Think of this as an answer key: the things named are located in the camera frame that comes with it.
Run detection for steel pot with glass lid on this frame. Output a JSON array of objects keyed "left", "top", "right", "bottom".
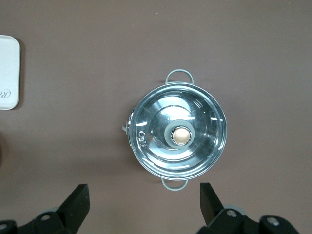
[{"left": 121, "top": 68, "right": 229, "bottom": 192}]

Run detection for glass pot lid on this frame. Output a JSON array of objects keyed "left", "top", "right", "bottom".
[{"left": 128, "top": 81, "right": 229, "bottom": 180}]

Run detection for cream rabbit print tray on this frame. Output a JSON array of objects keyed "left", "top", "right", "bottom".
[{"left": 0, "top": 35, "right": 21, "bottom": 111}]

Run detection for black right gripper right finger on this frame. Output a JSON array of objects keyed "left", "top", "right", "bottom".
[{"left": 198, "top": 182, "right": 260, "bottom": 234}]

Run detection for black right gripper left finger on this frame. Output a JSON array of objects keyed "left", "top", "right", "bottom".
[{"left": 16, "top": 183, "right": 90, "bottom": 234}]

